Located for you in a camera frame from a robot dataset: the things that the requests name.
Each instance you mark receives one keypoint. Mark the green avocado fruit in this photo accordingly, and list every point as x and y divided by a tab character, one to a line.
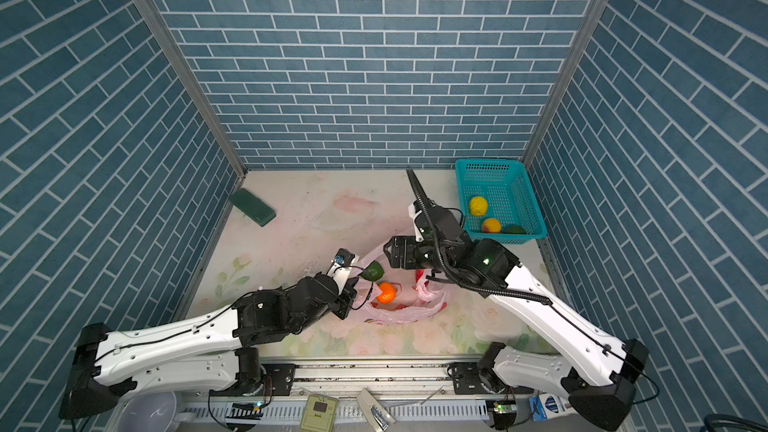
514	229

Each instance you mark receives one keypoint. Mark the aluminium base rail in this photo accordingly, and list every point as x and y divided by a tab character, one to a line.
408	377

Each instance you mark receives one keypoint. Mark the yellow orange mango fruit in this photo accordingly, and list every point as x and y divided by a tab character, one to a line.
491	226

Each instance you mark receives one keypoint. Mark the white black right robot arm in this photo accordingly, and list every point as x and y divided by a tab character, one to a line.
500	277

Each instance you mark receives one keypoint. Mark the pink plastic bag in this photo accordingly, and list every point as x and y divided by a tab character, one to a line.
411	305

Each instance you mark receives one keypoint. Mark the green rectangular box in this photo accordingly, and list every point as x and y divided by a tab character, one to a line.
252	207

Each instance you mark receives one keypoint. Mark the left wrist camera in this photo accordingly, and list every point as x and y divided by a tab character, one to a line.
342	266

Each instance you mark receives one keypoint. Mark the teal plastic basket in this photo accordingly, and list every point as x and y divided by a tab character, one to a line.
506	185

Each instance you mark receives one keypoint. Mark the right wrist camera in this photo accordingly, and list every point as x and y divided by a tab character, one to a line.
419	221

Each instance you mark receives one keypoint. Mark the white small device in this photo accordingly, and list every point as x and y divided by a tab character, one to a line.
373	412

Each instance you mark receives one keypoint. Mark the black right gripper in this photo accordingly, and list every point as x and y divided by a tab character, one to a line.
407	258

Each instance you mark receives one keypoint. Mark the green digital timer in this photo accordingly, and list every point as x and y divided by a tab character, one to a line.
319	414

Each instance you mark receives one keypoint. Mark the white plastic bowl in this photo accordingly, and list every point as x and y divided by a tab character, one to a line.
151	413

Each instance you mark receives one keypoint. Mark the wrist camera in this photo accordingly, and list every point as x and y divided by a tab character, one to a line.
342	266
419	221

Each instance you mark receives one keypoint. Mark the grey aluminium corner post left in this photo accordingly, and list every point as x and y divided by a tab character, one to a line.
170	48

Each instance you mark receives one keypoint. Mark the yellow lemon fruit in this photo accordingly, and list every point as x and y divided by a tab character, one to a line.
478	206

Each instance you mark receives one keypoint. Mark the grey aluminium corner post right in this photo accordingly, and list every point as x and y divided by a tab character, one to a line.
581	40

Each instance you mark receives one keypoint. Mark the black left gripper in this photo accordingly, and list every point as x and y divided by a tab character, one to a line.
348	297

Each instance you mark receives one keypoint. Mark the blue white paper box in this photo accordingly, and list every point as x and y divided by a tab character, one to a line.
547	406

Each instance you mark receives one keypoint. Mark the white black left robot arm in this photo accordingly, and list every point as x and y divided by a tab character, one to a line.
107	364

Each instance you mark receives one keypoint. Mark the red fruit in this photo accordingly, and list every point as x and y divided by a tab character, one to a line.
422	280

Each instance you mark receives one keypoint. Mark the grey aluminium corner post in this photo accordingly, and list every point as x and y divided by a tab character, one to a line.
581	40
170	48

